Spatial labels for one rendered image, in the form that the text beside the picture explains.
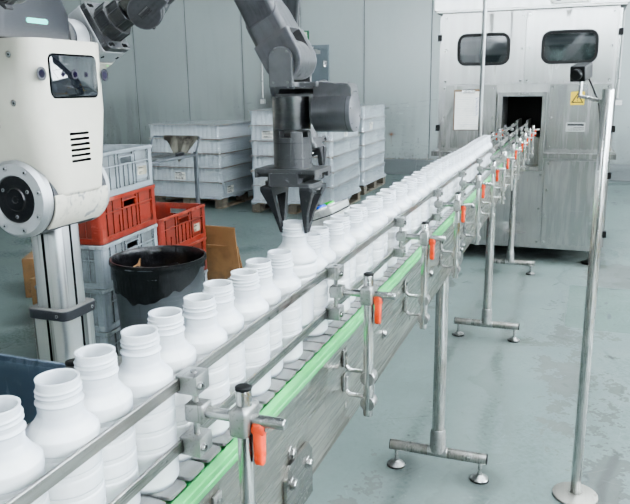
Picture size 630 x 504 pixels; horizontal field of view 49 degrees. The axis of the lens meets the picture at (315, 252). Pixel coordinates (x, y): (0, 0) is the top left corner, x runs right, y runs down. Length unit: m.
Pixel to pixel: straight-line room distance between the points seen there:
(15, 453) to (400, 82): 11.10
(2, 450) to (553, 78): 5.37
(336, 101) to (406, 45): 10.55
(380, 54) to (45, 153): 10.35
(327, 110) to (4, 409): 0.59
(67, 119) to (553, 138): 4.64
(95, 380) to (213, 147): 7.76
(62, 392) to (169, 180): 8.16
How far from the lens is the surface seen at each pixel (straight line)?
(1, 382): 1.36
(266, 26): 1.02
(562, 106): 5.71
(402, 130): 11.54
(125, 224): 3.71
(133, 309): 3.23
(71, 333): 1.60
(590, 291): 2.39
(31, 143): 1.46
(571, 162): 5.74
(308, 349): 1.08
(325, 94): 1.00
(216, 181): 8.39
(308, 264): 1.04
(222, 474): 0.80
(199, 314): 0.79
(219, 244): 4.69
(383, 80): 11.60
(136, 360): 0.70
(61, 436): 0.61
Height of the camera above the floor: 1.39
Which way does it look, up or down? 13 degrees down
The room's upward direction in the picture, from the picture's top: 1 degrees counter-clockwise
